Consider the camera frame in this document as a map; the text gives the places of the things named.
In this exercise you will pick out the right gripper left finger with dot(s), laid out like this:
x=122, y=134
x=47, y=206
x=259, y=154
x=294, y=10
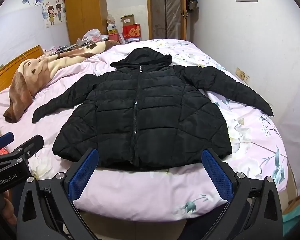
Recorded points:
x=78, y=175

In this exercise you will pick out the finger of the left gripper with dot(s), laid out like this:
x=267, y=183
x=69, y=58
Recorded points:
x=30, y=147
x=6, y=139

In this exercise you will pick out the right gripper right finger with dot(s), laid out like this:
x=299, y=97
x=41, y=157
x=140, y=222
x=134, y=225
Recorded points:
x=221, y=174

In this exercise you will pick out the black hooded puffer jacket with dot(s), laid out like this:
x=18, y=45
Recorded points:
x=147, y=114

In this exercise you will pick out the person's left hand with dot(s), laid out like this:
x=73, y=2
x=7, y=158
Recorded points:
x=8, y=210

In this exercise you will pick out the pink floral duvet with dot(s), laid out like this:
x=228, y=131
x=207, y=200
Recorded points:
x=161, y=195

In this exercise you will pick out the wooden headboard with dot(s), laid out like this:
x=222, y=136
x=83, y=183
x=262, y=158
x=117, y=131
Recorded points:
x=7, y=71

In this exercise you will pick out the brown dog print blanket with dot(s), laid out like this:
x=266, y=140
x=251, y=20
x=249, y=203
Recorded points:
x=34, y=74

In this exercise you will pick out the teal box on floor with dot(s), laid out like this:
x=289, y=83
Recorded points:
x=291, y=220

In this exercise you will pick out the white plastic bag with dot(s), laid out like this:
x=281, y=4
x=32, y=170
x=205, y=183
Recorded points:
x=94, y=35

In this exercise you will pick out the pink storage bin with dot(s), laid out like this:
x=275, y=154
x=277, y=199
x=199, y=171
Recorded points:
x=114, y=37

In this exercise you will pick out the wooden wardrobe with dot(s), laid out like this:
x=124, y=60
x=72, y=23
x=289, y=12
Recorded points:
x=84, y=15

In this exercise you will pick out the red gift box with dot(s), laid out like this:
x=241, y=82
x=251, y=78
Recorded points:
x=131, y=31

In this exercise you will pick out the brown cardboard box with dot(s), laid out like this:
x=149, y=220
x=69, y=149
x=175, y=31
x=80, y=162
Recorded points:
x=127, y=20

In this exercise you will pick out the wall power sockets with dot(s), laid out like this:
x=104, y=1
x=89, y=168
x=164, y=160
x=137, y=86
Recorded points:
x=243, y=76

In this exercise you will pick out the cartoon couple wall sticker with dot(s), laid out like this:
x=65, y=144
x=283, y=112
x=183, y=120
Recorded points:
x=53, y=11

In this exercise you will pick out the wooden door with frame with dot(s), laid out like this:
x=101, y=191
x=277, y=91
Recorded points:
x=167, y=19

